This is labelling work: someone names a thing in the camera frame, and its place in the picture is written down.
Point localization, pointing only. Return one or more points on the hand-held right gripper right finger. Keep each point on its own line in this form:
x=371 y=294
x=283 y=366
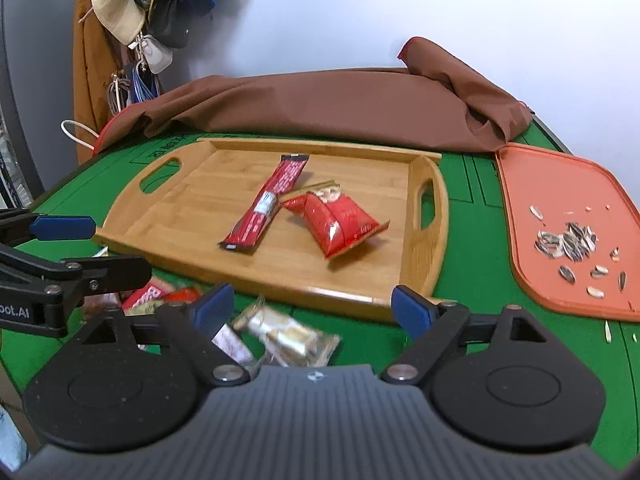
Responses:
x=407 y=310

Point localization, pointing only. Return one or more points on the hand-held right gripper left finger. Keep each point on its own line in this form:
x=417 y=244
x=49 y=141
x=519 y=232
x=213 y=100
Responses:
x=215 y=306

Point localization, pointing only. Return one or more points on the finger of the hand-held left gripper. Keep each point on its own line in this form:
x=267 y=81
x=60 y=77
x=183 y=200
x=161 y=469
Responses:
x=110 y=272
x=62 y=227

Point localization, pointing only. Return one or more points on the white packet with pink print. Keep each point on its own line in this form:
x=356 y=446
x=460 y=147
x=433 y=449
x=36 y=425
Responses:
x=231 y=346

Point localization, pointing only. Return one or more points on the gold snack packet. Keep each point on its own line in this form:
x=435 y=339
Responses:
x=287 y=335

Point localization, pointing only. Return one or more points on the wooden tray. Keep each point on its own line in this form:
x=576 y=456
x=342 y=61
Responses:
x=190 y=210

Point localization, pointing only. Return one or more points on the red peanut packet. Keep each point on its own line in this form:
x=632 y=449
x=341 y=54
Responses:
x=335 y=220

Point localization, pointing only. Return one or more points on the long dark red bar packet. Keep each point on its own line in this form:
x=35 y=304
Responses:
x=265 y=200

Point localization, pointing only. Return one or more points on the brown coat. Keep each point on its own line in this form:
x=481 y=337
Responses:
x=90 y=70

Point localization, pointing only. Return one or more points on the pile of sunflower seeds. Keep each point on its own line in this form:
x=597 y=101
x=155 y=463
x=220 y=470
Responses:
x=570 y=242

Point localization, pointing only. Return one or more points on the orange plastic board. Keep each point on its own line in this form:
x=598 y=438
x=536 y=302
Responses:
x=550 y=185

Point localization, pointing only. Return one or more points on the white small pouch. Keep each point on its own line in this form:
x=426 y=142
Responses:
x=156 y=54

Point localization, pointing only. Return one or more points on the single sunflower seed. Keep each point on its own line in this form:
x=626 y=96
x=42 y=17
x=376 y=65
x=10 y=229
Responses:
x=608 y=332

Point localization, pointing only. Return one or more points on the brown cloth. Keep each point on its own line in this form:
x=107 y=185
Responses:
x=325 y=105

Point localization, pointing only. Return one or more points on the beige cap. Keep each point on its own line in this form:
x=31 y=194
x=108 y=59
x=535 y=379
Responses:
x=117 y=5

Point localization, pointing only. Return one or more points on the black bag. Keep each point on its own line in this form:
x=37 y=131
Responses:
x=167 y=15

